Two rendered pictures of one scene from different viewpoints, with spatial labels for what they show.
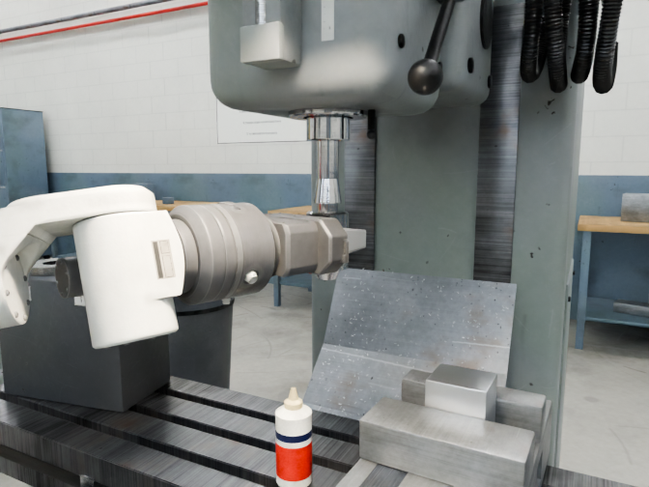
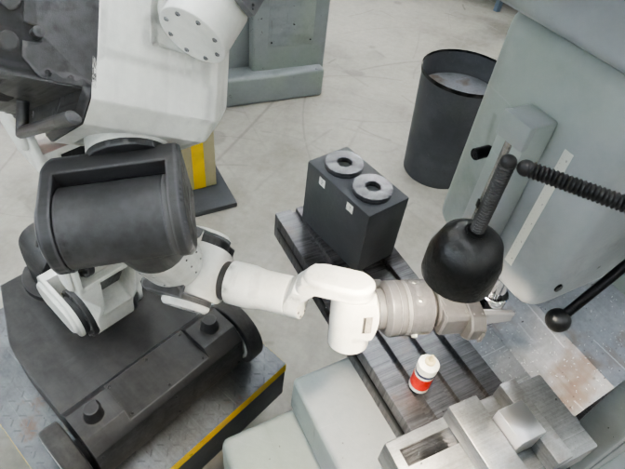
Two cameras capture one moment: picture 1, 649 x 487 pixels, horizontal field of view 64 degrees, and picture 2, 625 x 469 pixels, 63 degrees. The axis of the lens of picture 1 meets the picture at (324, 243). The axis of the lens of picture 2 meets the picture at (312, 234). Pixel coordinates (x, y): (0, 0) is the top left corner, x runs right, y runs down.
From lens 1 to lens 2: 0.57 m
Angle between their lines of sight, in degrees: 46
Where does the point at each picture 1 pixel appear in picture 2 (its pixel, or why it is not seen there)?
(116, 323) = (337, 344)
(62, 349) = (334, 222)
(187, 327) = (458, 104)
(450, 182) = not seen: outside the picture
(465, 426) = (498, 448)
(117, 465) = not seen: hidden behind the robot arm
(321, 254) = (465, 331)
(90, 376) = (344, 246)
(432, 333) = (583, 324)
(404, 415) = (474, 418)
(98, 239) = (339, 310)
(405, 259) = not seen: hidden behind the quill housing
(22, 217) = (310, 291)
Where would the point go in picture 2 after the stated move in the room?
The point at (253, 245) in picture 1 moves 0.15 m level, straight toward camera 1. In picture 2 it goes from (419, 327) to (381, 408)
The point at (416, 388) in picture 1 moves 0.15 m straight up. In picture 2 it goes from (504, 395) to (538, 350)
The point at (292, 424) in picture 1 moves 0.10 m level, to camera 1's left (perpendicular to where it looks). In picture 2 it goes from (423, 371) to (378, 342)
